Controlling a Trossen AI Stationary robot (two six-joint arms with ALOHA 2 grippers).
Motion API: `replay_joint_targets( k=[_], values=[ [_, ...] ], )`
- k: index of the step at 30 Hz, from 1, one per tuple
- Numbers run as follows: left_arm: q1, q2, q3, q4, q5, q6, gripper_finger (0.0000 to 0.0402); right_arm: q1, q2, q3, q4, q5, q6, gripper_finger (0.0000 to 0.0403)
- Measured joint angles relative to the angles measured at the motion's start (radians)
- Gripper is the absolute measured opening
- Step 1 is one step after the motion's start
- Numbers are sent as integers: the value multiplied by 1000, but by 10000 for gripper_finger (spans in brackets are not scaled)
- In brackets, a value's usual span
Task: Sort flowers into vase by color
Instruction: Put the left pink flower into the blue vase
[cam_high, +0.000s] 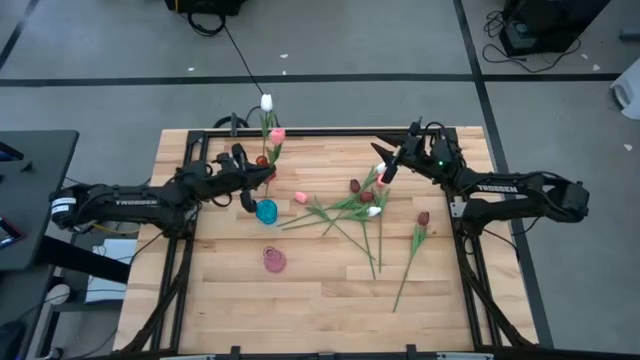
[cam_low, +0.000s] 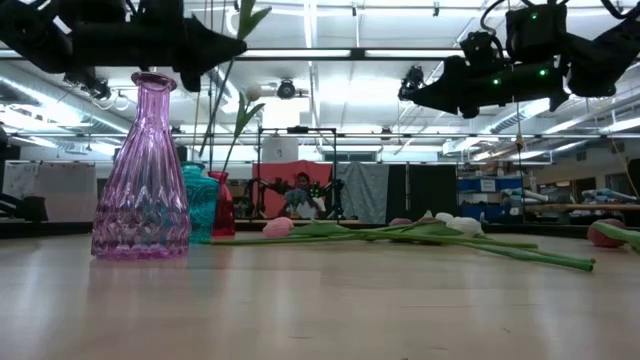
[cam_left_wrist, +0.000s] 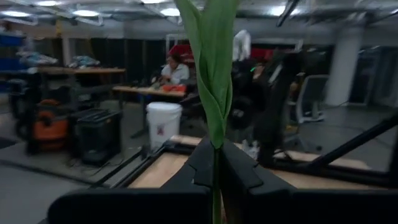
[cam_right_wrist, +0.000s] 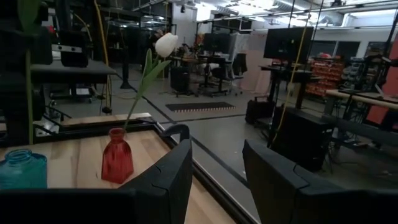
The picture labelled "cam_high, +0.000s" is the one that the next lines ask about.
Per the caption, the large black equipment case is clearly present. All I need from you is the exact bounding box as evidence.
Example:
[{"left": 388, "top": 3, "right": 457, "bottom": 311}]
[{"left": 498, "top": 0, "right": 612, "bottom": 57}]

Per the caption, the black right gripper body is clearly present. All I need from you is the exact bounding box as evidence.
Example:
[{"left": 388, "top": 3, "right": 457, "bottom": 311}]
[{"left": 398, "top": 129, "right": 437, "bottom": 169}]

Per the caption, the dark red artificial tulip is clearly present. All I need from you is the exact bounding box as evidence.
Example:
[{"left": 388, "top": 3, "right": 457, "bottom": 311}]
[
  {"left": 348, "top": 178, "right": 379, "bottom": 281},
  {"left": 276, "top": 190, "right": 375, "bottom": 229},
  {"left": 392, "top": 211, "right": 431, "bottom": 314}
]

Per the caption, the white plastic object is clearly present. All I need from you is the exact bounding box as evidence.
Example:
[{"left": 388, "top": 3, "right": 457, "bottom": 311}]
[{"left": 609, "top": 58, "right": 640, "bottom": 121}]

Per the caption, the black coiled cable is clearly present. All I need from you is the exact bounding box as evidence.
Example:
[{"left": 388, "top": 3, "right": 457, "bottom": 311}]
[{"left": 213, "top": 114, "right": 250, "bottom": 130}]

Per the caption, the pink glass vase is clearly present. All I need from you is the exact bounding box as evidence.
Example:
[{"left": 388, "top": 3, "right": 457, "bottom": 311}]
[{"left": 262, "top": 245, "right": 288, "bottom": 274}]

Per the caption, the dark flat device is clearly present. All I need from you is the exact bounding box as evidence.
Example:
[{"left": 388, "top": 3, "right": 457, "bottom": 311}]
[{"left": 0, "top": 142, "right": 25, "bottom": 162}]

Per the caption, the red-cased phone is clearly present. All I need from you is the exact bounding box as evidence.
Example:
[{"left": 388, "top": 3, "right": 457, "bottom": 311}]
[{"left": 0, "top": 216, "right": 25, "bottom": 250}]

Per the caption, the red glass vase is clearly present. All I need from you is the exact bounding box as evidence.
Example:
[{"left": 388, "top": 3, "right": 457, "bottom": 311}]
[{"left": 255, "top": 154, "right": 277, "bottom": 185}]

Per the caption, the blue glass vase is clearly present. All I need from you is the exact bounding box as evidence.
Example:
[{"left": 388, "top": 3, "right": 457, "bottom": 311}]
[{"left": 255, "top": 198, "right": 279, "bottom": 226}]

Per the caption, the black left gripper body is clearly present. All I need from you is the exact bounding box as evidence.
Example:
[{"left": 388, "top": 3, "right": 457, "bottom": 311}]
[{"left": 195, "top": 143, "right": 249, "bottom": 199}]

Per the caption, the black desk foot bar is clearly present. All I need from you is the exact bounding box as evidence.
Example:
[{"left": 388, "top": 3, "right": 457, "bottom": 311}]
[{"left": 38, "top": 234, "right": 132, "bottom": 285}]

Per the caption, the black desk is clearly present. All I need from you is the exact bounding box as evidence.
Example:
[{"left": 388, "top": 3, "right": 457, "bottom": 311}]
[{"left": 0, "top": 130, "right": 80, "bottom": 272}]

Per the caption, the black floor cable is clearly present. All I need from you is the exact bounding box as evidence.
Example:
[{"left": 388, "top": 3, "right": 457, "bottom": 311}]
[{"left": 186, "top": 10, "right": 281, "bottom": 129}]

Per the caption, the black equipment box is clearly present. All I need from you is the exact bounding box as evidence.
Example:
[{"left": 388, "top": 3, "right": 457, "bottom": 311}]
[{"left": 164, "top": 0, "right": 247, "bottom": 16}]

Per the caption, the tangled black cable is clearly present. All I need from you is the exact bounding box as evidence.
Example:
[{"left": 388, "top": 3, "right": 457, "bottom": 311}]
[{"left": 482, "top": 9, "right": 584, "bottom": 75}]

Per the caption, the white artificial tulip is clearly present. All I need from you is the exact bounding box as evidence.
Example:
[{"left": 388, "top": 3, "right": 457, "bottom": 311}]
[
  {"left": 281, "top": 205, "right": 383, "bottom": 232},
  {"left": 258, "top": 93, "right": 276, "bottom": 161}
]

